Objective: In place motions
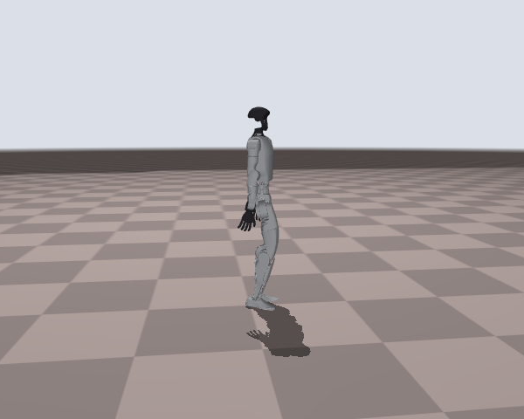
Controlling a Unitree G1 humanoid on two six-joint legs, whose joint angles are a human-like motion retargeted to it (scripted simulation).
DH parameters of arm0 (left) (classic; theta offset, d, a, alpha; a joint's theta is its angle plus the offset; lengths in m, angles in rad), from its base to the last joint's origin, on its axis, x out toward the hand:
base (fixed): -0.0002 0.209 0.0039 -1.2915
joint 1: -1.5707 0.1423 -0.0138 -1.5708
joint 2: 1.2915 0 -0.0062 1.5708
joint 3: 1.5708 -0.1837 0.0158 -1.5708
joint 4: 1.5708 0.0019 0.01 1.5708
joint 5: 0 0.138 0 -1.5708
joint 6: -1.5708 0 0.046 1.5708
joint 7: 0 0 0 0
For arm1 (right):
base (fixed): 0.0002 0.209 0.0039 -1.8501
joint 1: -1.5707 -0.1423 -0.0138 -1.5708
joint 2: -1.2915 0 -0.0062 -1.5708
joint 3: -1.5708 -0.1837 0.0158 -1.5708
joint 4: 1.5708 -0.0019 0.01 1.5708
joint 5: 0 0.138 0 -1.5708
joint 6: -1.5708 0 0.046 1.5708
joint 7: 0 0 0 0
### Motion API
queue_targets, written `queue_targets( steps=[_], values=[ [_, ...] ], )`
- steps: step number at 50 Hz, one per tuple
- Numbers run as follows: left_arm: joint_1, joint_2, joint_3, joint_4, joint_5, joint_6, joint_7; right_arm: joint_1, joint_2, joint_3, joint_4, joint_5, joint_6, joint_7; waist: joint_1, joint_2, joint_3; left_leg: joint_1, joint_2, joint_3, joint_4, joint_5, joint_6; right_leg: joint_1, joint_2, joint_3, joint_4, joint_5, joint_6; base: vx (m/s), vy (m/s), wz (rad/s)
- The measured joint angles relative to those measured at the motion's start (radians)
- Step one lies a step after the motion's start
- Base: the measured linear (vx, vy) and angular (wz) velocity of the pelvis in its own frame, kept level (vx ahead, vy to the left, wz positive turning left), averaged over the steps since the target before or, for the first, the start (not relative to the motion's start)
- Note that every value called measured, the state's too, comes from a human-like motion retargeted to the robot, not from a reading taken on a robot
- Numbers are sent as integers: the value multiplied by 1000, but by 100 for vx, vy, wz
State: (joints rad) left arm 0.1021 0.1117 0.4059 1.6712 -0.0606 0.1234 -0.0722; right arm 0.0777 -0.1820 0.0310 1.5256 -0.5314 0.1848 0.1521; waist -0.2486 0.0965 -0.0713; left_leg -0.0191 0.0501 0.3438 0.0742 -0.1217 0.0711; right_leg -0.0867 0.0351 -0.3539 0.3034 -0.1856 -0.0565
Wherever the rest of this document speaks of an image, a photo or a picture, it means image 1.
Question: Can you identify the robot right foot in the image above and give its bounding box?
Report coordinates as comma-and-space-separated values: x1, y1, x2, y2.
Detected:
245, 297, 275, 311

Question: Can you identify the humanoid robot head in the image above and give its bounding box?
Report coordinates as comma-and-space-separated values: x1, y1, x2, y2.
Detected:
248, 107, 270, 137

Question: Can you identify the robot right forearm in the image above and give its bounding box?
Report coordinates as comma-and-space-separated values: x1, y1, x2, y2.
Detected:
247, 170, 259, 210

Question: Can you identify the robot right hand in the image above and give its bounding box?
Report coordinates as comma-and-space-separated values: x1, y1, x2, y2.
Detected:
238, 202, 256, 231

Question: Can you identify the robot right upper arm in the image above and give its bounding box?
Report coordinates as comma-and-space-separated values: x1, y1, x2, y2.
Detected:
247, 139, 261, 180

